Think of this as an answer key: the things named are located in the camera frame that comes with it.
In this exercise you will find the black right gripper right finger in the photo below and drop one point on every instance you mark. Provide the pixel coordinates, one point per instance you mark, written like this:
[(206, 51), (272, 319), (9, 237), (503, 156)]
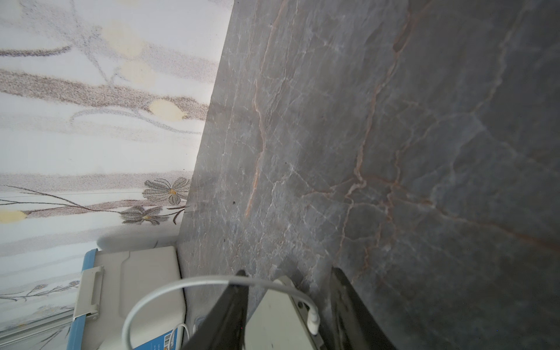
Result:
[(354, 325)]

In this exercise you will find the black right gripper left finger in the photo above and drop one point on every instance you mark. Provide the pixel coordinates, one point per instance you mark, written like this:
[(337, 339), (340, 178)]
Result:
[(224, 326)]

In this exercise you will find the silver laptop right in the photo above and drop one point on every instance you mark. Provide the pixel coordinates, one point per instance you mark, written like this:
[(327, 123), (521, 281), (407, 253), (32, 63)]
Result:
[(281, 321)]

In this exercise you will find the white storage box blue lid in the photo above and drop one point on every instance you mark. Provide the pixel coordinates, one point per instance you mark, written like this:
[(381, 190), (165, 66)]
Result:
[(112, 284)]

